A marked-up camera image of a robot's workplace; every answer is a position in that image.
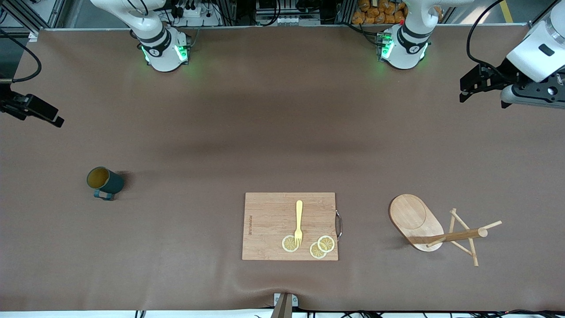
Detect dark green cup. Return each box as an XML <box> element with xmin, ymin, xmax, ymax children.
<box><xmin>87</xmin><ymin>166</ymin><xmax>125</xmax><ymax>201</ymax></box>

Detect wooden cup rack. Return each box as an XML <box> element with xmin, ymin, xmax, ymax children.
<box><xmin>388</xmin><ymin>193</ymin><xmax>503</xmax><ymax>267</ymax></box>

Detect bag of orange snacks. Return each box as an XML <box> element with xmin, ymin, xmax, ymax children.
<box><xmin>352</xmin><ymin>0</ymin><xmax>409</xmax><ymax>25</ymax></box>

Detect brown table cover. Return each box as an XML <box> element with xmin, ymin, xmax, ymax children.
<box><xmin>0</xmin><ymin>24</ymin><xmax>565</xmax><ymax>312</ymax></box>

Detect white power strip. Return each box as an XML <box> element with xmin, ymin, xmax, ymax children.
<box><xmin>169</xmin><ymin>0</ymin><xmax>222</xmax><ymax>28</ymax></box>

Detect grey control box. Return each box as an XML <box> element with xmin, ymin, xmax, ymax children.
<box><xmin>255</xmin><ymin>0</ymin><xmax>324</xmax><ymax>26</ymax></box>

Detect yellow fork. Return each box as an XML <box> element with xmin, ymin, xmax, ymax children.
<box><xmin>294</xmin><ymin>200</ymin><xmax>304</xmax><ymax>248</ymax></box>

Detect bamboo cutting board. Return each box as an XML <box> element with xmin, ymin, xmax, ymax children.
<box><xmin>242</xmin><ymin>192</ymin><xmax>343</xmax><ymax>261</ymax></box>

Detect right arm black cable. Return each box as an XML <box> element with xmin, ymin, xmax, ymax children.
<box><xmin>0</xmin><ymin>27</ymin><xmax>43</xmax><ymax>84</ymax></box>

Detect aluminium frame strut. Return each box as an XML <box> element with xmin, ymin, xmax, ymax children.
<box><xmin>0</xmin><ymin>0</ymin><xmax>67</xmax><ymax>34</ymax></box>
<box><xmin>527</xmin><ymin>0</ymin><xmax>565</xmax><ymax>31</ymax></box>

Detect camera mount post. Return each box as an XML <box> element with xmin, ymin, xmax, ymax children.
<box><xmin>270</xmin><ymin>292</ymin><xmax>299</xmax><ymax>318</ymax></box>

